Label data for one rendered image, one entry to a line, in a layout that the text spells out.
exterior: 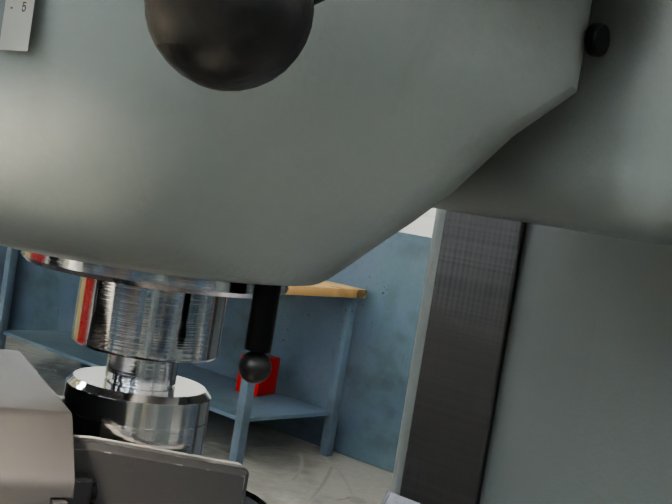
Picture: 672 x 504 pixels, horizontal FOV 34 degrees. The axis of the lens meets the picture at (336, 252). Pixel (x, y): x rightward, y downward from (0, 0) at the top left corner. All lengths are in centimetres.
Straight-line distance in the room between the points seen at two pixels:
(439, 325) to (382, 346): 487
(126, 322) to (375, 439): 533
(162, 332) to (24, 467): 6
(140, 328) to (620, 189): 16
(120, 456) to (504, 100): 15
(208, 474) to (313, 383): 557
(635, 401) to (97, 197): 45
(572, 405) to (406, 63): 43
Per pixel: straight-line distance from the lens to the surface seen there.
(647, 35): 38
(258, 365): 32
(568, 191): 38
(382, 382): 561
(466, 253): 72
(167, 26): 19
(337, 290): 541
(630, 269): 67
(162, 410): 34
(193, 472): 34
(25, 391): 33
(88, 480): 33
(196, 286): 32
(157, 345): 34
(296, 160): 28
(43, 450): 30
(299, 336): 597
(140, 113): 26
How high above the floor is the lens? 134
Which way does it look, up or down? 3 degrees down
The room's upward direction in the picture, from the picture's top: 9 degrees clockwise
